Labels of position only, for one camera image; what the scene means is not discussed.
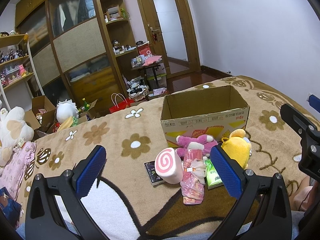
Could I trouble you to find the wooden wardrobe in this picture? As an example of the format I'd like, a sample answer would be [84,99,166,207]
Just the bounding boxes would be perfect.
[15,0,135,116]

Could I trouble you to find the black face mask packet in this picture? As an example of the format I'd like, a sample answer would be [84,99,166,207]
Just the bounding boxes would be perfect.
[144,161,164,186]

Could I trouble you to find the white cat plush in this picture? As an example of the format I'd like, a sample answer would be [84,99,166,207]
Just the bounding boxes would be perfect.
[1,106,34,167]

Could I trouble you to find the cardboard box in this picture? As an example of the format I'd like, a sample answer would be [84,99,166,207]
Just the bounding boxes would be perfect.
[161,85,249,148]
[25,95,56,133]

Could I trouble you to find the wooden door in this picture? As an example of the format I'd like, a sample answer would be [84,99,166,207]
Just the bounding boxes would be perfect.
[137,0,201,78]

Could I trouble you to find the small black table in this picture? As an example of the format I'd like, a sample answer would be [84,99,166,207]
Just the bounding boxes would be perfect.
[131,61,167,90]

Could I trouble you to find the basket of toys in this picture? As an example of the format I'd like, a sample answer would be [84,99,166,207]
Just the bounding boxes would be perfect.
[127,76,149,102]

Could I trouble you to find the person's hand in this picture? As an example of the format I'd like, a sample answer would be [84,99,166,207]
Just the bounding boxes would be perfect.
[289,176,319,211]

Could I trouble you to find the green bottle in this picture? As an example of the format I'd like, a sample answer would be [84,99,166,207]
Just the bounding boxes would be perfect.
[82,98,90,111]

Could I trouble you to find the yellow dog plush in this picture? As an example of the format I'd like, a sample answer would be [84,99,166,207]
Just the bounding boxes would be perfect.
[221,129,252,169]

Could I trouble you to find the red box on shelf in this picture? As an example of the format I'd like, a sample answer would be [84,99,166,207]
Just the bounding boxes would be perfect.
[137,42,152,57]

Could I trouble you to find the pink plastic bag roll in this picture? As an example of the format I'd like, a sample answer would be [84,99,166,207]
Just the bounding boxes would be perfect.
[180,150,206,205]

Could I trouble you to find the pink paper on table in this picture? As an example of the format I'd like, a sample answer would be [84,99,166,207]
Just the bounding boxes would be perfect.
[143,55,162,66]

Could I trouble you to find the white round plush head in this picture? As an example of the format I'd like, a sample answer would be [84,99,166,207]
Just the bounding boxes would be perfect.
[56,99,78,124]

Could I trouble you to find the pink floral cloth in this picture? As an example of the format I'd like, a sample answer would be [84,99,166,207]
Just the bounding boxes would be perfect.
[1,141,36,200]

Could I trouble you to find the red paper gift bag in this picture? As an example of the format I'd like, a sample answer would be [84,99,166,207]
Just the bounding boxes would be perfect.
[109,93,135,113]

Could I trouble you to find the green tissue pack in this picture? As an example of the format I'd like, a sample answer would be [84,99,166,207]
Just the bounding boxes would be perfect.
[204,159,223,190]

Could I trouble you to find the open cardboard box on floor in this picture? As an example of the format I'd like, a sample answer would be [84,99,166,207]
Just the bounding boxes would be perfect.
[25,95,56,133]

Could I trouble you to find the pink swirl roll plush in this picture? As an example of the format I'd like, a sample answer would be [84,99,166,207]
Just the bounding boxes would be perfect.
[155,147,183,184]

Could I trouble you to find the white display shelf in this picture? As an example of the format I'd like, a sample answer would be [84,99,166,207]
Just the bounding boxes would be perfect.
[1,30,44,110]

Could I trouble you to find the beige flower blanket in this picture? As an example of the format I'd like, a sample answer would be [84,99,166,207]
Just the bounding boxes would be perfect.
[15,75,320,240]

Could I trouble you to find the pink bear plush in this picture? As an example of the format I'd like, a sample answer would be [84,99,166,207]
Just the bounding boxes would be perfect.
[176,134,218,158]

